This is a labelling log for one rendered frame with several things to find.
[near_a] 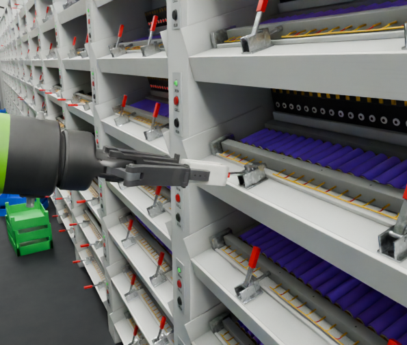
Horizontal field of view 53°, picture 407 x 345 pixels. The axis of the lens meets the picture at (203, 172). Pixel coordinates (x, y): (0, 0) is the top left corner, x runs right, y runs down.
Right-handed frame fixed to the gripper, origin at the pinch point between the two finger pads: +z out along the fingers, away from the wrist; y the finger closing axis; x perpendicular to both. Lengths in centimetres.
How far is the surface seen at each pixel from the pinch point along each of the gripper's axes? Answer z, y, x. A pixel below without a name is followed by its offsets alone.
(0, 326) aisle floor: -15, -119, -101
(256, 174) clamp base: 8.8, 0.8, 0.6
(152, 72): 3.9, -39.5, 13.5
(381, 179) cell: 15.5, 17.5, 5.0
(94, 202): 15, -114, -42
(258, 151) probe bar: 12.3, -4.7, 3.5
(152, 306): 24, -59, -59
